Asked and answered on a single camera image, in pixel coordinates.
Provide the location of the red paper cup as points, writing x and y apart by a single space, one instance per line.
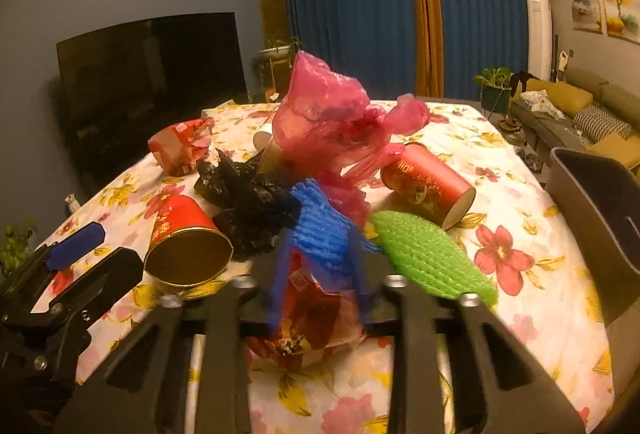
429 186
186 248

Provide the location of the black television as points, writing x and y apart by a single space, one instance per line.
121 84

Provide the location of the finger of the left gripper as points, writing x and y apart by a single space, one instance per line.
95 292
64 253

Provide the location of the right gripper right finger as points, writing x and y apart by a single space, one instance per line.
356 260

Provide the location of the blue curtains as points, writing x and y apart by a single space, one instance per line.
375 41

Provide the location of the dark grey trash bin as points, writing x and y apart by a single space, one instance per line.
599 200

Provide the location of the red snack bag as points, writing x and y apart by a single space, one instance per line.
180 146

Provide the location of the white cloth on sofa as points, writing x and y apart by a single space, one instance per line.
539 101

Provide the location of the red wrapper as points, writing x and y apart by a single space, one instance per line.
314 325

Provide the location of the grey sectional sofa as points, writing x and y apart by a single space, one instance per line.
544 133

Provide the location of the patterned pillow far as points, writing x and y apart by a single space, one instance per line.
596 122

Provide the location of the pink plastic bag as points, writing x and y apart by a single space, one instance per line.
328 130

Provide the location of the orange curtain strip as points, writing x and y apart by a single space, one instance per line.
429 48

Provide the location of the plant on wooden stand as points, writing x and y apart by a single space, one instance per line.
277 52

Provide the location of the green foam fruit net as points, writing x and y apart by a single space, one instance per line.
425 254

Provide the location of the black plastic bag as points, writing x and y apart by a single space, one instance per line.
253 207

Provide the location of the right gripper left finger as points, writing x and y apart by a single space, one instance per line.
280 263

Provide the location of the yellow cushion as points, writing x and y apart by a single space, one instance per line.
568 98
623 150

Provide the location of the yellow cushion near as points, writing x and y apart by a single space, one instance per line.
623 150

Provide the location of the sailboat painting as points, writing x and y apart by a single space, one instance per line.
622 19

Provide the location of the potted plant green pot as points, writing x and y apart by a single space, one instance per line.
495 89

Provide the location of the white standing air conditioner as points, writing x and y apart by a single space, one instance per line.
539 38

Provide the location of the yellow cushion far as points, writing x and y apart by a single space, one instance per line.
568 98

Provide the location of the white orange paper cup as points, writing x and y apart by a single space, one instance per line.
268 150

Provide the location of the blue foam fruit net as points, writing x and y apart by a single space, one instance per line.
320 235

